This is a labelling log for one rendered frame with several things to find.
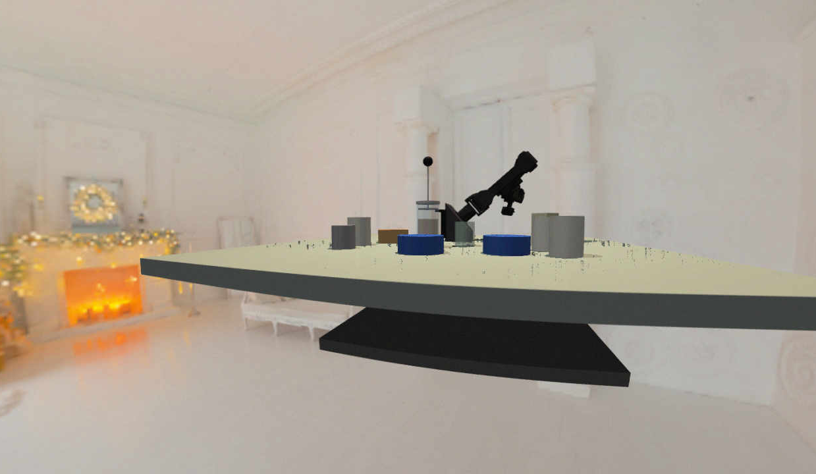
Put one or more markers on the blue cylinder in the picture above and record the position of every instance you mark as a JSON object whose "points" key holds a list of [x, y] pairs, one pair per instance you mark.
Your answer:
{"points": [[420, 244], [506, 244]]}

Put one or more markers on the french press coffee maker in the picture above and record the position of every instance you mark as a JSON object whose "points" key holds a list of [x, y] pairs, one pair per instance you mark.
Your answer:
{"points": [[428, 212]]}

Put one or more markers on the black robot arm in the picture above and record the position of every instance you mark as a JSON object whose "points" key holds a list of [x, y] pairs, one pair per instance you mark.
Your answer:
{"points": [[504, 186]]}

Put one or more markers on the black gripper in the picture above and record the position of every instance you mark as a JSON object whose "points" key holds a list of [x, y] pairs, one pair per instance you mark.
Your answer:
{"points": [[509, 210]]}

